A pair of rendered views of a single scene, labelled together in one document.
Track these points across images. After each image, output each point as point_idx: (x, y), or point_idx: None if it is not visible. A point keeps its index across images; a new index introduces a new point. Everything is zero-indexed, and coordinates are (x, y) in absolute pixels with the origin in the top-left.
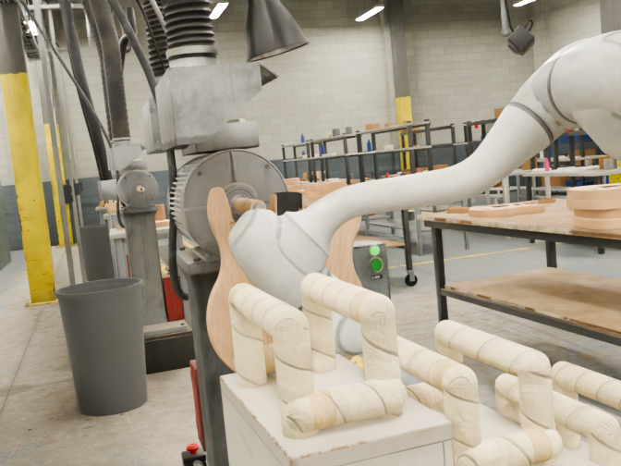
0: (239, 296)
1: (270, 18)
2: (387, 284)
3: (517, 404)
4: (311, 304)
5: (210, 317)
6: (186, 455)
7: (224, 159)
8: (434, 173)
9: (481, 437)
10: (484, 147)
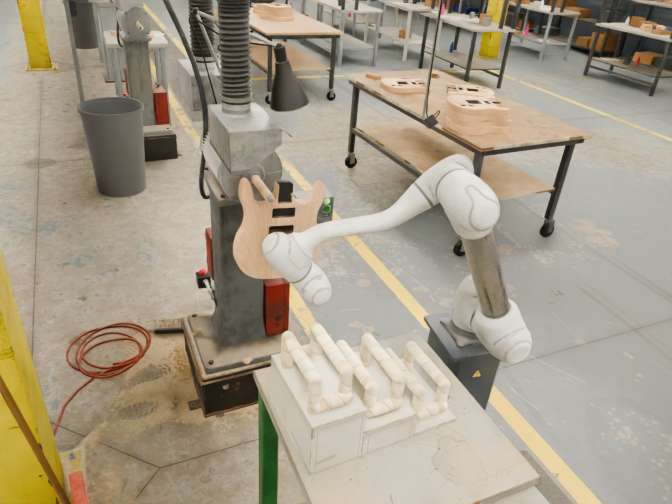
0: (289, 345)
1: (288, 90)
2: (331, 218)
3: None
4: (315, 338)
5: (236, 249)
6: (199, 275)
7: None
8: (371, 219)
9: None
10: (398, 207)
